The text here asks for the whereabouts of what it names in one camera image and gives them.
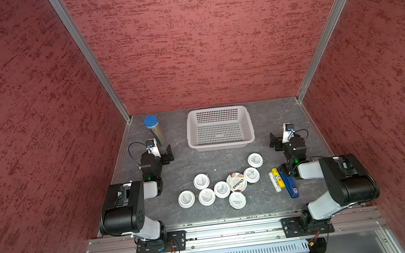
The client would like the blue-lidded clear tube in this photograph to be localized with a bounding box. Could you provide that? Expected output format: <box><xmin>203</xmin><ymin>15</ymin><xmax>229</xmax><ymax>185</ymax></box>
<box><xmin>144</xmin><ymin>115</ymin><xmax>167</xmax><ymax>146</ymax></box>

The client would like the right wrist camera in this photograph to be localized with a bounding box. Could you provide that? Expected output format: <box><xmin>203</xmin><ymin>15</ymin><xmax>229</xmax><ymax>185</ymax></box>
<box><xmin>282</xmin><ymin>123</ymin><xmax>295</xmax><ymax>143</ymax></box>

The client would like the aluminium front rail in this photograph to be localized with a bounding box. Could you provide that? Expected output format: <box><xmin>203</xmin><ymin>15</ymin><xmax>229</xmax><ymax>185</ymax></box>
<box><xmin>86</xmin><ymin>206</ymin><xmax>389</xmax><ymax>253</ymax></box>

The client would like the right aluminium corner post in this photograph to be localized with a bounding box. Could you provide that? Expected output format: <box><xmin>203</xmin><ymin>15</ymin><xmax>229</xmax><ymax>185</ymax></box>
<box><xmin>296</xmin><ymin>0</ymin><xmax>347</xmax><ymax>104</ymax></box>

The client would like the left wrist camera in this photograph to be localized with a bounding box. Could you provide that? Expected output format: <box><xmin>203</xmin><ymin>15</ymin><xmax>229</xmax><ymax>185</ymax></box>
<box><xmin>145</xmin><ymin>138</ymin><xmax>161</xmax><ymax>158</ymax></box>

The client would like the right black connector board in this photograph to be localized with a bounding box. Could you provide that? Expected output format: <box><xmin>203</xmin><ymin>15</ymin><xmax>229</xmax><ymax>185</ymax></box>
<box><xmin>308</xmin><ymin>238</ymin><xmax>328</xmax><ymax>253</ymax></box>

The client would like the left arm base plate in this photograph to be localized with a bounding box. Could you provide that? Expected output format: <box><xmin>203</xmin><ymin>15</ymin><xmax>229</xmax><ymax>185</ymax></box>
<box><xmin>136</xmin><ymin>230</ymin><xmax>187</xmax><ymax>253</ymax></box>

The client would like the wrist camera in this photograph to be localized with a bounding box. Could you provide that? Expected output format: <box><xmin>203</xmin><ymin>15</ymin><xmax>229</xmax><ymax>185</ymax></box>
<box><xmin>282</xmin><ymin>123</ymin><xmax>295</xmax><ymax>143</ymax></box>
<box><xmin>145</xmin><ymin>138</ymin><xmax>161</xmax><ymax>158</ymax></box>

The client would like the white glue stick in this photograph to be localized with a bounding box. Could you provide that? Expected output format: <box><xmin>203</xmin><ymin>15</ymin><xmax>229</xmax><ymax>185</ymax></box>
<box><xmin>268</xmin><ymin>172</ymin><xmax>282</xmax><ymax>193</ymax></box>

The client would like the white yogurt cup green label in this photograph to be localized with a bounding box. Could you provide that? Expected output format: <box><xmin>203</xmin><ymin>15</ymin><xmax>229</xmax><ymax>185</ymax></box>
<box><xmin>243</xmin><ymin>167</ymin><xmax>260</xmax><ymax>185</ymax></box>

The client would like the left aluminium corner post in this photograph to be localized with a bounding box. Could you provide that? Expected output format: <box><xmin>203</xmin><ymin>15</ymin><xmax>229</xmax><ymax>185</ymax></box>
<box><xmin>48</xmin><ymin>0</ymin><xmax>132</xmax><ymax>124</ymax></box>

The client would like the brown chocolate yogurt cup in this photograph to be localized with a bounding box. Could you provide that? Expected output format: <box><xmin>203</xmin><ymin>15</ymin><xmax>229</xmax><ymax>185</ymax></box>
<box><xmin>226</xmin><ymin>172</ymin><xmax>248</xmax><ymax>192</ymax></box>

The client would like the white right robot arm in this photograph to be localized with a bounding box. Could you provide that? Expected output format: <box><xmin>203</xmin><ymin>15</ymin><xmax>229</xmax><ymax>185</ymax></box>
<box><xmin>269</xmin><ymin>131</ymin><xmax>380</xmax><ymax>229</ymax></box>

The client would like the white perforated plastic basket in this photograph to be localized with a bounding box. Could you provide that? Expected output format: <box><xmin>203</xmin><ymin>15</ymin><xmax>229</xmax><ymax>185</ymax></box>
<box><xmin>186</xmin><ymin>105</ymin><xmax>255</xmax><ymax>152</ymax></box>

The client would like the yellow glue stick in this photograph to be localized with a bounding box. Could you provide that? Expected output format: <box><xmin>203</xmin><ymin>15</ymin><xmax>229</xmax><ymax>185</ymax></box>
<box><xmin>272</xmin><ymin>168</ymin><xmax>286</xmax><ymax>189</ymax></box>

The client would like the aluminium corner post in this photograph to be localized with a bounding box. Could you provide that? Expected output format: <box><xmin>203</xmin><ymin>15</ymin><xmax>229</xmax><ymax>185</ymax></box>
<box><xmin>48</xmin><ymin>0</ymin><xmax>132</xmax><ymax>124</ymax></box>
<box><xmin>296</xmin><ymin>0</ymin><xmax>347</xmax><ymax>104</ymax></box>

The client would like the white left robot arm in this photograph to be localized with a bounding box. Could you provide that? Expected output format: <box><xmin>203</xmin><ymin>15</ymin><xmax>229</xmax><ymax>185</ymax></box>
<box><xmin>99</xmin><ymin>145</ymin><xmax>174</xmax><ymax>243</ymax></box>

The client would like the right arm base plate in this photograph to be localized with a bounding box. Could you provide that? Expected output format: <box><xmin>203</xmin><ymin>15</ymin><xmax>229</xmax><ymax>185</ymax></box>
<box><xmin>280</xmin><ymin>216</ymin><xmax>335</xmax><ymax>238</ymax></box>

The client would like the white yogurt cup front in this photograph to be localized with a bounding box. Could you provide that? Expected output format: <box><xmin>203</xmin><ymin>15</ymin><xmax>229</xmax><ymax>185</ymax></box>
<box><xmin>229</xmin><ymin>192</ymin><xmax>247</xmax><ymax>210</ymax></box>

